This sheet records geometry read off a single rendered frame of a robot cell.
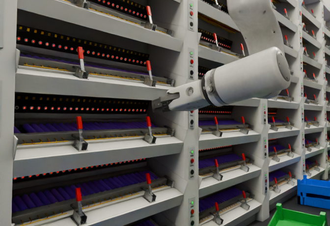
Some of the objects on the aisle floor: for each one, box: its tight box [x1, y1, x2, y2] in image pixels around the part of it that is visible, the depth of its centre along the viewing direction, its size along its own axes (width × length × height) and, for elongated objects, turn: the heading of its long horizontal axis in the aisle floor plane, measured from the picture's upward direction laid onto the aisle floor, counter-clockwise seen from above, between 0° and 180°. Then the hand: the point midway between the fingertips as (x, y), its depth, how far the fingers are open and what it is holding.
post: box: [147, 0, 199, 226], centre depth 120 cm, size 20×9×170 cm
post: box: [228, 29, 270, 222], centre depth 172 cm, size 20×9×170 cm
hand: (163, 105), depth 74 cm, fingers open, 3 cm apart
